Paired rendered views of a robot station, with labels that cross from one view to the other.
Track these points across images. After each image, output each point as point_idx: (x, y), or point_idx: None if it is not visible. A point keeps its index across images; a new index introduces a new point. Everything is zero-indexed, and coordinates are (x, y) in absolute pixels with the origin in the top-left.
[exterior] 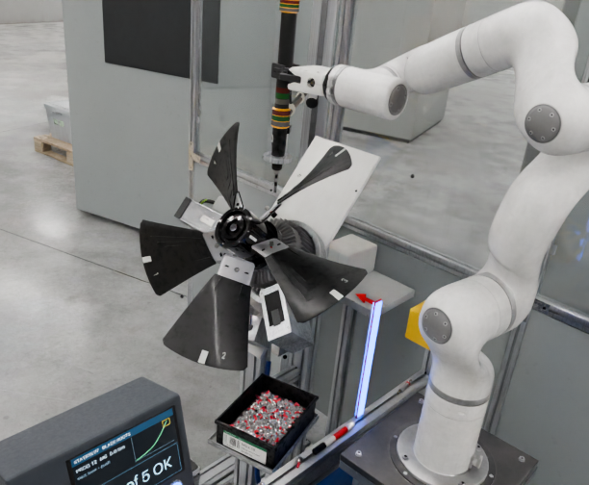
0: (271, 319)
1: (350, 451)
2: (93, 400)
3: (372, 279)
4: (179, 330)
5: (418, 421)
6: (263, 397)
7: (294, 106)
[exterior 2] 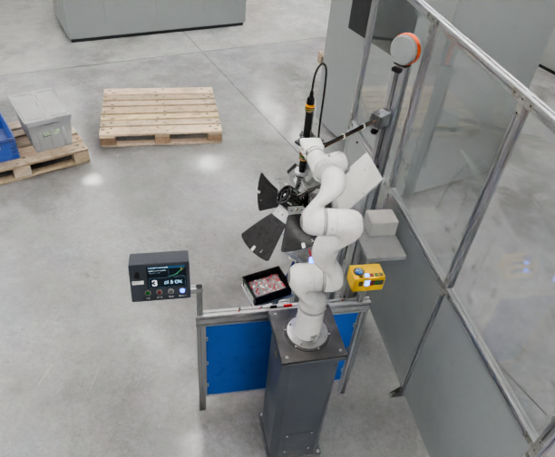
0: None
1: (273, 312)
2: (167, 252)
3: (388, 240)
4: (248, 232)
5: None
6: (272, 277)
7: (323, 146)
